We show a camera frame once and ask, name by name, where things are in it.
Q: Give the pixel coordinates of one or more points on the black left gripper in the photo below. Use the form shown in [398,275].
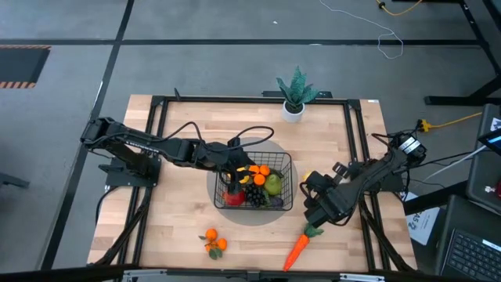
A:
[219,156]

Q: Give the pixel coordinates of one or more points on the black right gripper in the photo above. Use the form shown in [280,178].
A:
[332,196]

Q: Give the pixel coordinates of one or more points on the yellow starfruit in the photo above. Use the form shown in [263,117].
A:
[245,180]

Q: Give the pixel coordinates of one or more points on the black grape bunch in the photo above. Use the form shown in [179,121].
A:
[255,196]

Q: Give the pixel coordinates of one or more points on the red apple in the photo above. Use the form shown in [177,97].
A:
[235,199]

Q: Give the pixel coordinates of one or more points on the green pear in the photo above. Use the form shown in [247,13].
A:
[273,185]

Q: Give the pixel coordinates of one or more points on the orange carrot with green leaves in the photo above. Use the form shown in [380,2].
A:
[297,248]

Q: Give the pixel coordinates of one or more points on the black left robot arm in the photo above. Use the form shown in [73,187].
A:
[129,135]

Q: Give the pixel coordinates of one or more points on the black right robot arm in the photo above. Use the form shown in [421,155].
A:
[383,168]

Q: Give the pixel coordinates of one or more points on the grey round mat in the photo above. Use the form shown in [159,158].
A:
[250,219]

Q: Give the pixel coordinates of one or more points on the green plant in white pot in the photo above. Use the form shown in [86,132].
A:
[295,94]

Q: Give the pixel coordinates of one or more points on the white paper sheet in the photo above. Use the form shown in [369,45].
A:
[422,223]

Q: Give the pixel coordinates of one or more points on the thin white rod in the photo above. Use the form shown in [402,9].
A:
[454,163]

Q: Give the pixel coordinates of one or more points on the black equipment case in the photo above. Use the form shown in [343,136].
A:
[485,172]

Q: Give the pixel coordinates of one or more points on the black laptop keyboard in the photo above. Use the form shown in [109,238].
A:
[473,254]

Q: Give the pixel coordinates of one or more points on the tablet screen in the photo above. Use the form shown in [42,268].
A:
[493,141]

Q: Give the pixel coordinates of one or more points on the black furniture foot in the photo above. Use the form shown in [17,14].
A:
[11,181]

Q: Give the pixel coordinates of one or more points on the black hazard-striped floor mat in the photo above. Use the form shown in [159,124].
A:
[19,64]

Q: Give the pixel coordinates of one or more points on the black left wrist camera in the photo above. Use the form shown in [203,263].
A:
[235,142]

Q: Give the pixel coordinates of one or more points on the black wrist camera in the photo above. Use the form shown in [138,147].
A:
[315,217]
[235,142]

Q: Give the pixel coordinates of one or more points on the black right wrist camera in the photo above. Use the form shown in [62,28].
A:
[315,217]

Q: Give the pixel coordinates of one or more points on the black table frame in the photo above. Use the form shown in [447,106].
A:
[254,99]

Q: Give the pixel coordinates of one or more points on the black desk leg frame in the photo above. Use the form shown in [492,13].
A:
[475,35]

